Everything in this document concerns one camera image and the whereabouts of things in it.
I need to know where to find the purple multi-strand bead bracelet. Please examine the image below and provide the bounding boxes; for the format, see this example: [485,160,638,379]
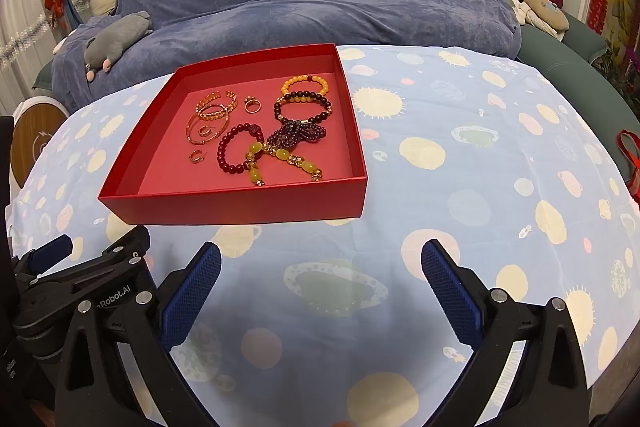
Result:
[267,119,329,154]

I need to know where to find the red ribbon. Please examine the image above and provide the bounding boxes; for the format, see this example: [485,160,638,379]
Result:
[615,130,640,204]

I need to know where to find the white sheer curtain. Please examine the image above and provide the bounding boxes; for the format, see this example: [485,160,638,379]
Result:
[0,0,72,108]

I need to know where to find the green leafy plant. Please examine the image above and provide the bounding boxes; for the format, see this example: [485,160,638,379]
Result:
[594,49,640,108]

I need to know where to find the cookie-shaped plush cushion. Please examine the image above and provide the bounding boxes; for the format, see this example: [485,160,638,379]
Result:
[517,0,571,33]

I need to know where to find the round wooden white-rimmed disc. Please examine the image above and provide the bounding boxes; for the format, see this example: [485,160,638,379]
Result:
[10,94,69,188]

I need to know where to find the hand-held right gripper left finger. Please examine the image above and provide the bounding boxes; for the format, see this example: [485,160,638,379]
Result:
[54,241,223,427]

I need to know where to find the planet-print light blue tablecloth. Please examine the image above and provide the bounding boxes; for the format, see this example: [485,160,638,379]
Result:
[10,44,640,427]

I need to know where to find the thin rose gold bangle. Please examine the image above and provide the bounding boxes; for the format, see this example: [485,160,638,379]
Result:
[187,109,232,143]

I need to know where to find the red bow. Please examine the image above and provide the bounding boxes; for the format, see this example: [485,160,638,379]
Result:
[43,0,69,28]

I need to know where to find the green sofa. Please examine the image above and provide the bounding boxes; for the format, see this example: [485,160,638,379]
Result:
[34,0,615,108]

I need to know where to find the yellow jade bead pendant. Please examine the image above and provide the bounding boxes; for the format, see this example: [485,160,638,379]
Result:
[267,147,324,182]
[243,141,267,187]

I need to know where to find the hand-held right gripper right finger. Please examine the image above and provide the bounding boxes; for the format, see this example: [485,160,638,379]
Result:
[421,239,594,427]

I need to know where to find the grey plush toy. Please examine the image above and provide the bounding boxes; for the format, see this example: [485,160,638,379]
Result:
[82,11,154,82]

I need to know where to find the yellow bead bracelet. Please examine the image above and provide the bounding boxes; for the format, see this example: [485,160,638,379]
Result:
[280,75,331,97]

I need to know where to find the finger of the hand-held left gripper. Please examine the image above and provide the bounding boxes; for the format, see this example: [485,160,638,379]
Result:
[31,226,152,305]
[14,234,75,280]

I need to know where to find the gold chain-link bangle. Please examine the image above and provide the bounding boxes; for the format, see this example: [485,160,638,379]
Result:
[197,103,231,120]
[195,90,237,110]

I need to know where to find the dark red bead bracelet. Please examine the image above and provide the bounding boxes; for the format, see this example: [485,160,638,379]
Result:
[216,122,265,176]

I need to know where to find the dark brown bead bracelet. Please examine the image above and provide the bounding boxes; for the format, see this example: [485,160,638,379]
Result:
[273,90,334,124]

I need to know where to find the red cardboard box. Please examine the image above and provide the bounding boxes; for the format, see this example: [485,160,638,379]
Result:
[98,43,369,225]

